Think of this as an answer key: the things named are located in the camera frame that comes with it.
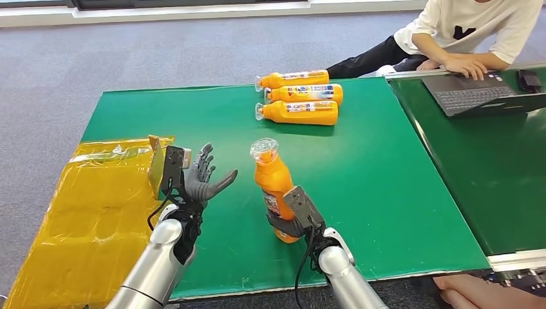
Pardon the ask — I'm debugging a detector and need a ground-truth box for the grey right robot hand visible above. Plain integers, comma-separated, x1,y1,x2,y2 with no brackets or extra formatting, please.
266,212,307,239

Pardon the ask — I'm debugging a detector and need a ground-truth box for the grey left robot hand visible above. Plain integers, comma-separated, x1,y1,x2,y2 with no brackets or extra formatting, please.
185,142,238,205

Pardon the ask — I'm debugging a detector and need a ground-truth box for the orange bottle with clear cap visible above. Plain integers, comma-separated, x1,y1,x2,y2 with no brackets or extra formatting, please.
255,69,330,93
263,83,344,106
249,137,301,245
255,100,339,127

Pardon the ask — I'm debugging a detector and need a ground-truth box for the green table mat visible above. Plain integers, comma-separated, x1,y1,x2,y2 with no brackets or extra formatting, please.
80,77,491,299

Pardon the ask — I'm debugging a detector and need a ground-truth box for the yellow taped cardboard box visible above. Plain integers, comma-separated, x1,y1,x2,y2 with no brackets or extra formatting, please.
4,135,176,309

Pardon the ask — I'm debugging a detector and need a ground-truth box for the green conveyor table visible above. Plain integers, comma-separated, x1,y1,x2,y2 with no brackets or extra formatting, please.
386,64,546,295

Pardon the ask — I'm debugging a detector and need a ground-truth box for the dark grey laptop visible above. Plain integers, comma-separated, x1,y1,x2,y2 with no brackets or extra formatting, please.
421,72,546,118

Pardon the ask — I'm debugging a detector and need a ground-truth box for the small black device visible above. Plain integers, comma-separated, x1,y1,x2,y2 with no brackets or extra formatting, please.
517,69,543,94

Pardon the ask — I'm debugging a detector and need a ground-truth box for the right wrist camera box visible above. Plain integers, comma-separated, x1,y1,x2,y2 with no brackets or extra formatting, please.
282,186,327,233

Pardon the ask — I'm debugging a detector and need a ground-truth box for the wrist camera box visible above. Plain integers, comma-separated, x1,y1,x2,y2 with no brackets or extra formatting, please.
282,186,327,233
160,145,193,201

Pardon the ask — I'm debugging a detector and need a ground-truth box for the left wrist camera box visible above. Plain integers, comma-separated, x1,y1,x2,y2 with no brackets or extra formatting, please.
160,145,193,201

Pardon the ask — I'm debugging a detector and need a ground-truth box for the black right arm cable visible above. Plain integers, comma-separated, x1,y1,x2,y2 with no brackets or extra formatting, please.
294,226,317,309

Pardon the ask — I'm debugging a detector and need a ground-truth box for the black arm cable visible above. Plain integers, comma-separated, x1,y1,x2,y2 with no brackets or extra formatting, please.
147,187,174,232
294,226,317,309

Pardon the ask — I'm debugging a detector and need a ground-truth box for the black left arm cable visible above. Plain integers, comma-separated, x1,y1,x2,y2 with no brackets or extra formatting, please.
147,187,174,232

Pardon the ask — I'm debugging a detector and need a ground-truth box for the dark window frame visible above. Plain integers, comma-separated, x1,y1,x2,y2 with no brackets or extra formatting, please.
0,0,312,12

